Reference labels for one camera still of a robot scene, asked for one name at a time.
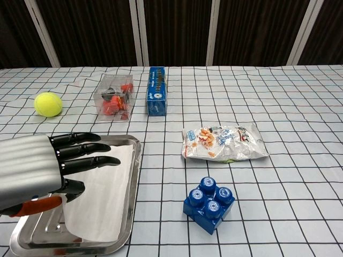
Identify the dark folding screen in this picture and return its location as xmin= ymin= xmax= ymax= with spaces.
xmin=0 ymin=0 xmax=343 ymax=70

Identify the white snack bag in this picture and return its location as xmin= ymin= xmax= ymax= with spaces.
xmin=181 ymin=123 xmax=270 ymax=163

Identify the yellow tennis ball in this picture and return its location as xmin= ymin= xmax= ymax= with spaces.
xmin=33 ymin=92 xmax=63 ymax=118

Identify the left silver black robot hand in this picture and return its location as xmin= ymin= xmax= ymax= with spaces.
xmin=0 ymin=132 xmax=121 ymax=218

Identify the blue building block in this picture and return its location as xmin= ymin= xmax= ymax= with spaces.
xmin=183 ymin=176 xmax=236 ymax=236

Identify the clear box with red toys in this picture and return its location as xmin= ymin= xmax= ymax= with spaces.
xmin=94 ymin=73 xmax=135 ymax=122

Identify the stainless steel tray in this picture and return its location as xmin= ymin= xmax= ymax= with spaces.
xmin=10 ymin=134 xmax=142 ymax=257

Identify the blue cling film box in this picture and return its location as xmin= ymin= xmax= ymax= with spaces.
xmin=146 ymin=66 xmax=168 ymax=117

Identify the checkered tablecloth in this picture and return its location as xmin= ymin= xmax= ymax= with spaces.
xmin=0 ymin=64 xmax=343 ymax=257

